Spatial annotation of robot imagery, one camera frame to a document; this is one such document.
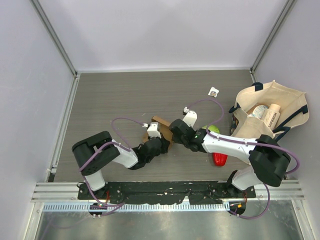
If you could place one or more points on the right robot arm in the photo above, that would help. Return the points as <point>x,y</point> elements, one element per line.
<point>268,163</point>

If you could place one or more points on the left aluminium frame post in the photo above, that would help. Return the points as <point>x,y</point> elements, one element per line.
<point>53,35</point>

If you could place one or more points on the green cabbage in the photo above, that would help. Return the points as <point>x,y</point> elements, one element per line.
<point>211,128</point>

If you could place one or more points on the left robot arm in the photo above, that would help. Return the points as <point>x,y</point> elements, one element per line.
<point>95,152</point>

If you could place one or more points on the right aluminium frame post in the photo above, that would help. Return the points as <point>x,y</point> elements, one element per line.
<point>280,20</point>

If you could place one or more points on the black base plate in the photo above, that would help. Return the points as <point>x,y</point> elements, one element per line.
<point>169,192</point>

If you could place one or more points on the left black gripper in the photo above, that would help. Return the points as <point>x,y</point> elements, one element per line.
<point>165,144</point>

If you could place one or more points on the beige lotion bottle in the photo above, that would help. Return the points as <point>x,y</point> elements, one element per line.
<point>271,115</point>

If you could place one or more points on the brown cardboard paper box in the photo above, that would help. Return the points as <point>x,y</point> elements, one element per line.
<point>163,128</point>

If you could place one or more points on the beige canvas tote bag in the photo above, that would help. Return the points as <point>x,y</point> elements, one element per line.
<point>293,110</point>

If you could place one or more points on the red bell pepper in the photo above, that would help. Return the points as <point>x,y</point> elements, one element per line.
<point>219,159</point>

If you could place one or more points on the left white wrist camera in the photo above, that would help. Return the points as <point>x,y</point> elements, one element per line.
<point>152,129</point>

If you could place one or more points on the white round package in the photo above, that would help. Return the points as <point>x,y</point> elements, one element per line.
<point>258,111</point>

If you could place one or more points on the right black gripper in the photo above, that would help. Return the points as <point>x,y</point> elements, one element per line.
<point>176,139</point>

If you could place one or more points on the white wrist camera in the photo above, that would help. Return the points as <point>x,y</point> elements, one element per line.
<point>189,117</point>
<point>152,129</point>

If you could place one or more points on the small white wrapper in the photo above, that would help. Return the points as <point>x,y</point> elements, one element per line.
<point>213,92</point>

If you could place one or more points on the white slotted cable duct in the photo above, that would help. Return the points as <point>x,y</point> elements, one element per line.
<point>93,207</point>

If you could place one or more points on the aluminium frame post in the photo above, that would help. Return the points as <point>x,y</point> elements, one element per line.
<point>280,20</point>
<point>53,35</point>

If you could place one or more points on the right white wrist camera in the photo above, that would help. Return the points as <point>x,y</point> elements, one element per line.
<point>189,117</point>

